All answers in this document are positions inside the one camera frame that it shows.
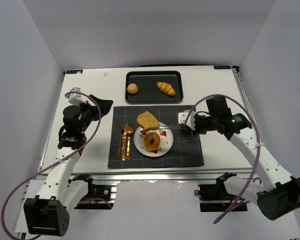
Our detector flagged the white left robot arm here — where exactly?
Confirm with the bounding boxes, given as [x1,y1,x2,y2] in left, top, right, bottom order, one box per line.
[23,91,114,237]

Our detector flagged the orange bagel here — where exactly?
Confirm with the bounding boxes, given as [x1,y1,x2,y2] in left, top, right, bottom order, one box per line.
[143,132,161,151]

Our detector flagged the black baking tray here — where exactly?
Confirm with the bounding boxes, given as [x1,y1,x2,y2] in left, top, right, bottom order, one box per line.
[125,70,184,104]

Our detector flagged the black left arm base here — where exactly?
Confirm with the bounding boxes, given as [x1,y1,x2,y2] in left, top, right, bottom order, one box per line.
[68,174,117,210]

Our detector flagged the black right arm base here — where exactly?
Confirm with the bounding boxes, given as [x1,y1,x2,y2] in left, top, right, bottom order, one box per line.
[193,184,237,213]

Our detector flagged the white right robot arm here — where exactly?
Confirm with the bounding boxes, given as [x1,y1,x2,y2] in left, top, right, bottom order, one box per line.
[177,94,300,224]

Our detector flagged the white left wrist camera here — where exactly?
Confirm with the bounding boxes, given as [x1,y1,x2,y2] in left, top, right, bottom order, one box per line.
[65,87,85,106]

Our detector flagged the gold spoon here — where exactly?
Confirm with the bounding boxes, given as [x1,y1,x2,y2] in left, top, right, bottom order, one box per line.
[125,125,134,161]

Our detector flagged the right blue table label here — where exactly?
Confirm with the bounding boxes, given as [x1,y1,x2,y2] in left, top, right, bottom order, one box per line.
[213,65,231,70]

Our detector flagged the dark checked placemat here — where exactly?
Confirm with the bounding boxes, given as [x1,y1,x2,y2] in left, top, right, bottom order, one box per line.
[107,105,204,169]

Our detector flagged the toasted bread slice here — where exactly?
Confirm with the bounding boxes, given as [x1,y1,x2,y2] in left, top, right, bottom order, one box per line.
[136,111,161,131]

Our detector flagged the metal serving tongs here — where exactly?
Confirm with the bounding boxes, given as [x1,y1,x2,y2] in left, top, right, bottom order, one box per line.
[159,125,187,130]

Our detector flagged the left blue table label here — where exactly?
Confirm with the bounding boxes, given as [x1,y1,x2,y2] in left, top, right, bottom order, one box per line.
[65,69,83,75]

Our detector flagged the striped croissant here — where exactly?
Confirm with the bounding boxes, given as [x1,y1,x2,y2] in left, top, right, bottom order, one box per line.
[156,81,176,97]

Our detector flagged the small round bun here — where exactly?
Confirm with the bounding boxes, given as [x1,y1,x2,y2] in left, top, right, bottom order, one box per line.
[126,83,138,95]

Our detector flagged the gold fork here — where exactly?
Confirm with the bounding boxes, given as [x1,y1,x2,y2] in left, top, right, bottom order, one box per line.
[116,123,124,159]

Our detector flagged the white strawberry pattern plate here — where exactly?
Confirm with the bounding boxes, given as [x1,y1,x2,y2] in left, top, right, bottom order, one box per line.
[133,122,174,158]

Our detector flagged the blue table label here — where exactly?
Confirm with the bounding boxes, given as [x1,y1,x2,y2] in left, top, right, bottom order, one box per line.
[213,65,231,70]
[65,69,83,75]

